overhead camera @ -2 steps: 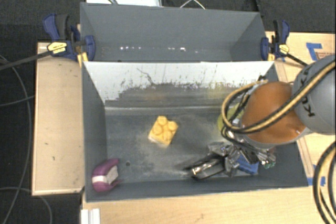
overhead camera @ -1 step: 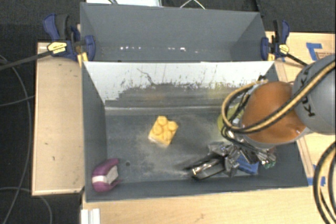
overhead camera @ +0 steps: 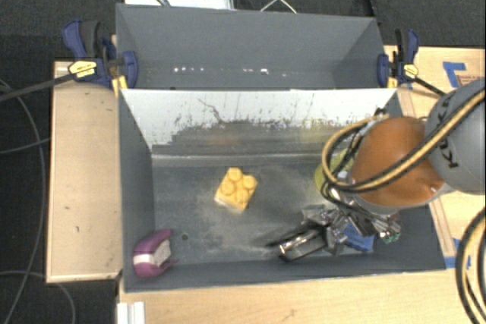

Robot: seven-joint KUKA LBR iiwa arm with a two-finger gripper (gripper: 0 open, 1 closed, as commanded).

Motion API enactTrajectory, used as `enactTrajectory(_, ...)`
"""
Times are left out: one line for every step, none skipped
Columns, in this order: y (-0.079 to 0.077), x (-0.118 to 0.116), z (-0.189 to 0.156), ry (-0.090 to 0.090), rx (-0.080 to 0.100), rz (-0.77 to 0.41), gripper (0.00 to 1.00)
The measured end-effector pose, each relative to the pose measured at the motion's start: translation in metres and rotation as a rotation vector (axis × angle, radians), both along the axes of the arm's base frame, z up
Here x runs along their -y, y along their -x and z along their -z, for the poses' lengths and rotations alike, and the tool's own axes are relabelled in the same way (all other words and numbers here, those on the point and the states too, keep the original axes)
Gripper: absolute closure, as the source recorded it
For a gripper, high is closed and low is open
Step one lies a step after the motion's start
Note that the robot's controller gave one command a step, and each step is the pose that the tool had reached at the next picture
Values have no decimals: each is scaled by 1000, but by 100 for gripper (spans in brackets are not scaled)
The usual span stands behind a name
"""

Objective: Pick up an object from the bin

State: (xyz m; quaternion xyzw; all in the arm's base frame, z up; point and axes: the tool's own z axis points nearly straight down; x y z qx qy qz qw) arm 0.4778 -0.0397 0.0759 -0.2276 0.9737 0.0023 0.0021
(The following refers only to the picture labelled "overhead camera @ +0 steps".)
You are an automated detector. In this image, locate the yellow-green round thing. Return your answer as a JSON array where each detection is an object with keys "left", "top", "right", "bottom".
[{"left": 314, "top": 149, "right": 354, "bottom": 198}]

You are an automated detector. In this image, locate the blue flat thing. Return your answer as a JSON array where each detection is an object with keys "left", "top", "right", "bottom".
[{"left": 343, "top": 222, "right": 377, "bottom": 253}]

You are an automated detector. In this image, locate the pale wood flat board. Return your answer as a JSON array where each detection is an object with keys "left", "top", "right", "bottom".
[{"left": 45, "top": 60, "right": 125, "bottom": 284}]

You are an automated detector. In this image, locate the grey metal bin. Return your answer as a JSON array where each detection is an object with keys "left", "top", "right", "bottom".
[{"left": 113, "top": 2, "right": 447, "bottom": 293}]

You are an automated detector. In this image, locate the yellow toy building brick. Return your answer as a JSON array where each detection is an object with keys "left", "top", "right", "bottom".
[{"left": 213, "top": 166, "right": 260, "bottom": 215}]

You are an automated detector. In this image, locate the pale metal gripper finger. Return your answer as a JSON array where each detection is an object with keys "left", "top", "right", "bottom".
[
  {"left": 267, "top": 224, "right": 324, "bottom": 248},
  {"left": 278, "top": 233, "right": 328, "bottom": 263}
]

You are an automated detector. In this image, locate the purple and white toy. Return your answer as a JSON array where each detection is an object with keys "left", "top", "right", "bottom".
[{"left": 132, "top": 228, "right": 178, "bottom": 279}]

